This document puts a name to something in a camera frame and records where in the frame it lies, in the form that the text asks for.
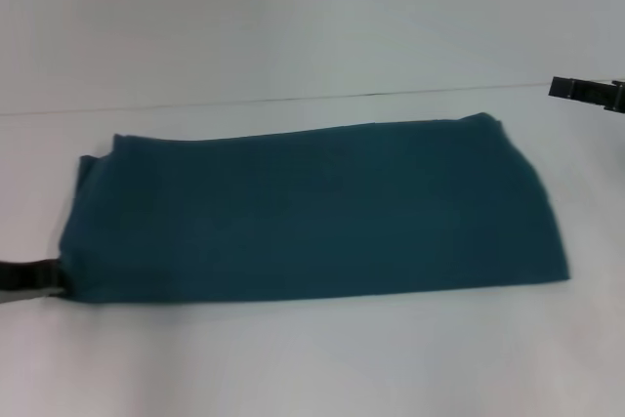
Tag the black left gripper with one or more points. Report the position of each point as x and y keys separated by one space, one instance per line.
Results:
x=19 y=282

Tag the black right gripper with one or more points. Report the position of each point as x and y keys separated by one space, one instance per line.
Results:
x=616 y=95

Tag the teal blue printed t-shirt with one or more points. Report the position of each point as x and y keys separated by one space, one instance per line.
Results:
x=317 y=217

